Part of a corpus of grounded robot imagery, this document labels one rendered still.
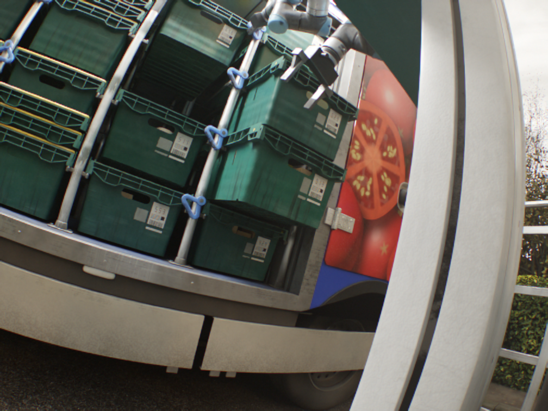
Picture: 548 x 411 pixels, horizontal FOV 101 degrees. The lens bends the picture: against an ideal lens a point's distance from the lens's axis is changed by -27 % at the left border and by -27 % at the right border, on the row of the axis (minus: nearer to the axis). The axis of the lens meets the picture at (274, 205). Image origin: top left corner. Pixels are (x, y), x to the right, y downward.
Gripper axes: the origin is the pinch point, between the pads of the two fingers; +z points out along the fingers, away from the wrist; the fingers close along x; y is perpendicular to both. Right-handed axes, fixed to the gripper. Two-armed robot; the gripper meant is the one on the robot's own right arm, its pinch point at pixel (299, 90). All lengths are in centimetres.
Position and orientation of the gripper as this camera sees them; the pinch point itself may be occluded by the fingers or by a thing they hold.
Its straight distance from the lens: 95.8
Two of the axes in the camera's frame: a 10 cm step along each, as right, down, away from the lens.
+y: 5.6, 4.5, -7.0
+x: 5.6, 4.2, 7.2
